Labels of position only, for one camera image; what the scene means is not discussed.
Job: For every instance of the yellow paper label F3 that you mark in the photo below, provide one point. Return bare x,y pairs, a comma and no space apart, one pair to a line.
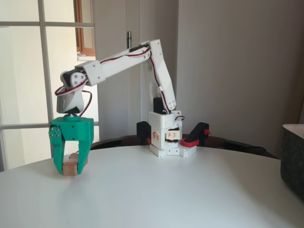
173,135

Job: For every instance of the dark brown curved chair back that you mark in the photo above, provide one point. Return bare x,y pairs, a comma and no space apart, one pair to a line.
111,142

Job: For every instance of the red painted wooden toy block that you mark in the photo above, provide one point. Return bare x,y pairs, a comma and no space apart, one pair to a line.
70,169

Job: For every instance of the black red table clamp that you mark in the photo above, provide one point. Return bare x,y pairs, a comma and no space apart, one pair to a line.
143,130
198,133

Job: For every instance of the green gripper black servo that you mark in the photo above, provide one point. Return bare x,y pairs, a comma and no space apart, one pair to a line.
74,129

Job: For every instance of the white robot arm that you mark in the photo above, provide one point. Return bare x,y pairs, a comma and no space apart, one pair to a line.
165,78

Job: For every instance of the metal door hinge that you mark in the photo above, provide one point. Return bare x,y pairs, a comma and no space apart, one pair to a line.
129,38

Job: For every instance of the yellow paper label F5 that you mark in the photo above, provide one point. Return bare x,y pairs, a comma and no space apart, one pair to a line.
156,135

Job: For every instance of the white glazed door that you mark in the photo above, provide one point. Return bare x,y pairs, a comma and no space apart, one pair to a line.
23,24

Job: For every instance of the dark grey felt container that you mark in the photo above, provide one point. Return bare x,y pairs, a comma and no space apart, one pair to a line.
293,161

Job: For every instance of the brown wooden window frame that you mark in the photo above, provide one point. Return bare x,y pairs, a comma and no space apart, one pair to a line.
79,35

